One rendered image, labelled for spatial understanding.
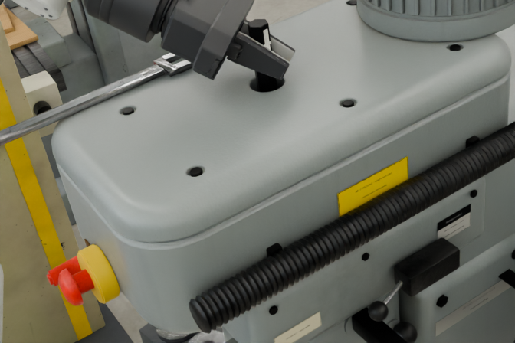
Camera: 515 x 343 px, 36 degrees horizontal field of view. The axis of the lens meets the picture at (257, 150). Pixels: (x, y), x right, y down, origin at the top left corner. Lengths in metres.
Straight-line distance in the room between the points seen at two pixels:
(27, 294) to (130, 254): 2.34
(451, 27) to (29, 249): 2.28
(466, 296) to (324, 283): 0.26
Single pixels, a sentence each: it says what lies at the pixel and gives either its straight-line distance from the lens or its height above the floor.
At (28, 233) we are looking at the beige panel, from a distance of 2.92.
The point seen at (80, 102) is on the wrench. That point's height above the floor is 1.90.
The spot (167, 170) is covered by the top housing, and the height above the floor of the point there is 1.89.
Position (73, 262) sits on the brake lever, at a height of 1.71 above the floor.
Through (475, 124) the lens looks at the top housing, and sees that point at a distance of 0.88.
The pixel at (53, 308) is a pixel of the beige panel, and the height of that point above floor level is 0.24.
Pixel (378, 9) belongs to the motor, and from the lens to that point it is 0.90.
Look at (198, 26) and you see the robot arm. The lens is 0.78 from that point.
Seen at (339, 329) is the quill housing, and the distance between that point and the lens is 0.95.
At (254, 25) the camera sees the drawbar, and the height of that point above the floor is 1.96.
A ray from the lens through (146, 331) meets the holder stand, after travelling 1.68.
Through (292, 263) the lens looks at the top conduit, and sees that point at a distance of 0.74.
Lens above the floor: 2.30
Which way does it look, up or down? 34 degrees down
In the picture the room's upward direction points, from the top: 9 degrees counter-clockwise
